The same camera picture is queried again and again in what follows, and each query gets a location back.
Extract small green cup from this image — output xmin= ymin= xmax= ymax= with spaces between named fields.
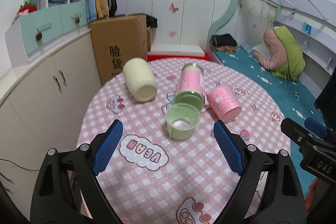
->
xmin=165 ymin=103 xmax=199 ymax=140

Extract pink cup with writing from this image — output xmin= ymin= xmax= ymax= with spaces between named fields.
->
xmin=207 ymin=85 xmax=242 ymax=123

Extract cream white cup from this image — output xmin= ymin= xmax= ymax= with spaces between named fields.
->
xmin=122 ymin=57 xmax=158 ymax=103

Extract teal bed sheet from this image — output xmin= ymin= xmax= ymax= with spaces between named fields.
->
xmin=205 ymin=47 xmax=324 ymax=195

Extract green and pink rolled quilt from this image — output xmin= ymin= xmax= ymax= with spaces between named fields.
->
xmin=252 ymin=26 xmax=305 ymax=82

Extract pink checkered tablecloth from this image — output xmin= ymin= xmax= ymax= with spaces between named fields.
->
xmin=77 ymin=59 xmax=290 ymax=223

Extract cream floor cabinet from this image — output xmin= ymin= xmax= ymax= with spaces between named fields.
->
xmin=1 ymin=31 xmax=101 ymax=216

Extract white pillow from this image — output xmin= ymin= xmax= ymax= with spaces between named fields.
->
xmin=252 ymin=43 xmax=271 ymax=59

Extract blue small box on shelf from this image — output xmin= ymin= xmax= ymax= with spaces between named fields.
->
xmin=302 ymin=23 xmax=312 ymax=35

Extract pink green labelled jar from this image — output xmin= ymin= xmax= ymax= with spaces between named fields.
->
xmin=174 ymin=63 xmax=205 ymax=112

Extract folded dark clothes pile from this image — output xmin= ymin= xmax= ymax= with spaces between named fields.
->
xmin=210 ymin=34 xmax=238 ymax=53

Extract white board on platform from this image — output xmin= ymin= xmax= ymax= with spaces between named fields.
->
xmin=149 ymin=44 xmax=205 ymax=57

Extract red low platform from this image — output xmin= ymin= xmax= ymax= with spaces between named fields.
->
xmin=147 ymin=52 xmax=210 ymax=62

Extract large cardboard box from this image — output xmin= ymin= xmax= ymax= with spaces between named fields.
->
xmin=90 ymin=14 xmax=147 ymax=84

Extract teal drawer unit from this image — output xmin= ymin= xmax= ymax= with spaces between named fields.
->
xmin=5 ymin=1 xmax=87 ymax=68

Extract black clothes on box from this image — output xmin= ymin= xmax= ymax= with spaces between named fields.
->
xmin=146 ymin=15 xmax=158 ymax=28

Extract red strawberry plush toy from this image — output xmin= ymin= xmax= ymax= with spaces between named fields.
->
xmin=17 ymin=0 xmax=37 ymax=15

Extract black cable on cabinet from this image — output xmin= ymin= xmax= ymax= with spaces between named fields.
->
xmin=0 ymin=157 xmax=43 ymax=172

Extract purple wall shelf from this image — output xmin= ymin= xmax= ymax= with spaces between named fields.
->
xmin=260 ymin=0 xmax=335 ymax=75

